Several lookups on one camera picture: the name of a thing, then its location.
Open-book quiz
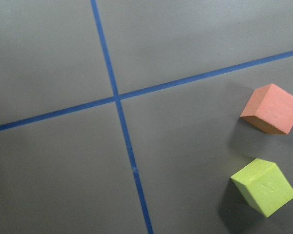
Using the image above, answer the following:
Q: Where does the orange foam cube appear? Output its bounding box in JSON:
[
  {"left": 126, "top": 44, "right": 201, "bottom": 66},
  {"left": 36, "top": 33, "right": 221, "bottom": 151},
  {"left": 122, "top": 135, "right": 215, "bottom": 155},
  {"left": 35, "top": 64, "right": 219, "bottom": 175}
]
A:
[{"left": 240, "top": 83, "right": 293, "bottom": 135}]

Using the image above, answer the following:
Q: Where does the yellow green foam cube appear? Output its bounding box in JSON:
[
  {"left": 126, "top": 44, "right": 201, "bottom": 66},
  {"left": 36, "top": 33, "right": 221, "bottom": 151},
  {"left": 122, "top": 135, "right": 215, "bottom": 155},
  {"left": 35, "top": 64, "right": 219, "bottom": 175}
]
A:
[{"left": 230, "top": 158, "right": 293, "bottom": 217}]

